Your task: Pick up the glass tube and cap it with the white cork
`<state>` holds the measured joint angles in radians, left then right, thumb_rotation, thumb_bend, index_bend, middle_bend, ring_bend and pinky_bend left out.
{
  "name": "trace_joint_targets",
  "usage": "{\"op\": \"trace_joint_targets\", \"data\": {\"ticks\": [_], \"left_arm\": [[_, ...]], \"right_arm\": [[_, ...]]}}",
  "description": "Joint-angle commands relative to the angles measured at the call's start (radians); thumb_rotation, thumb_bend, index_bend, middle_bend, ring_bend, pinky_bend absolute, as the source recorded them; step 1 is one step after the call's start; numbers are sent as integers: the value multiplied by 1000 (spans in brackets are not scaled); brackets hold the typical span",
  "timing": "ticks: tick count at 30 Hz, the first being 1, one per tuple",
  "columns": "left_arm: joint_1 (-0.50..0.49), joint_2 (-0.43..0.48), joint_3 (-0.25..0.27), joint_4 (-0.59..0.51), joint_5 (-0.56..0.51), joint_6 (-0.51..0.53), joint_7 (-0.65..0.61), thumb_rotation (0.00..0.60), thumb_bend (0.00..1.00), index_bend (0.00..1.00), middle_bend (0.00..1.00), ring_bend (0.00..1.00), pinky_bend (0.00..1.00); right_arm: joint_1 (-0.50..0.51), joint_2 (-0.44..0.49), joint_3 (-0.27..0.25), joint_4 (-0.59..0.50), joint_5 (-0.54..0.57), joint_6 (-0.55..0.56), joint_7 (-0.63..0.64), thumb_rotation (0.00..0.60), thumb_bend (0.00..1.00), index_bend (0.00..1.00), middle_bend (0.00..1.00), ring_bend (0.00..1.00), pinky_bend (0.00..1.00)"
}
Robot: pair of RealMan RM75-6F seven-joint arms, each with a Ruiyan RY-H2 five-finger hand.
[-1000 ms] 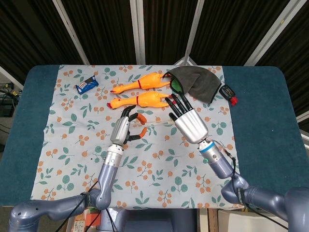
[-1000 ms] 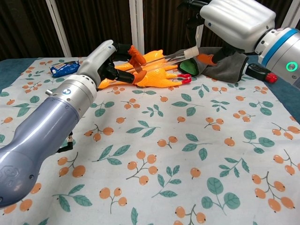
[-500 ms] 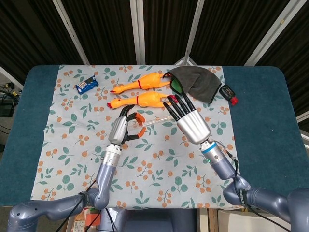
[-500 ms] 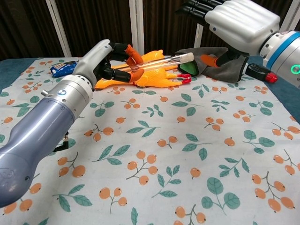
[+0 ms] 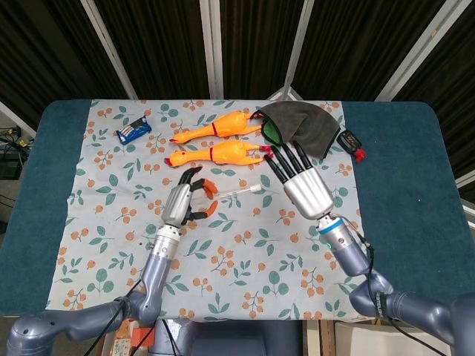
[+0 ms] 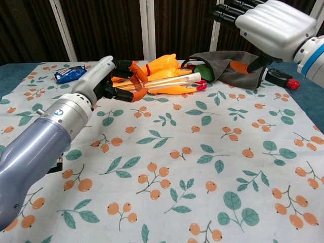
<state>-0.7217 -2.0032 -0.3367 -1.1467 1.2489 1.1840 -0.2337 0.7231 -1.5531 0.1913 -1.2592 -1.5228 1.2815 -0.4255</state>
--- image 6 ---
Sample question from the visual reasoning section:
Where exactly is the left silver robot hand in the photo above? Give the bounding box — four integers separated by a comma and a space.
72, 55, 149, 111

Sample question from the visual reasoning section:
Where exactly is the black folding screen white frame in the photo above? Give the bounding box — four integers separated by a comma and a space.
0, 0, 324, 64

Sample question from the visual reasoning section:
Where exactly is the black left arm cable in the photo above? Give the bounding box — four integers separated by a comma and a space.
46, 155, 64, 175

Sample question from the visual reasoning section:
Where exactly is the blue table mat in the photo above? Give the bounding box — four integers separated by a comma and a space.
0, 59, 324, 122

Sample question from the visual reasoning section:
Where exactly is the grey pouch green lining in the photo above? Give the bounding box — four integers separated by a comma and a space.
182, 50, 269, 90

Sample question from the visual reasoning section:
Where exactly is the black device red cap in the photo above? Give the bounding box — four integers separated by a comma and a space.
265, 68, 301, 90

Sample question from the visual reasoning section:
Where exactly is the floral print tablecloth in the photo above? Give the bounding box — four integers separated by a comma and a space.
0, 60, 324, 243

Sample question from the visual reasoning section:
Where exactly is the clear plastic tube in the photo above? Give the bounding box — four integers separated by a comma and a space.
112, 73, 196, 93

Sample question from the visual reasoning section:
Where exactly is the blue snack packet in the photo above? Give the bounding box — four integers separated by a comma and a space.
53, 64, 88, 85

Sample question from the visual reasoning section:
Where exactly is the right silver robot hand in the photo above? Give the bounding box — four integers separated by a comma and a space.
204, 0, 318, 75

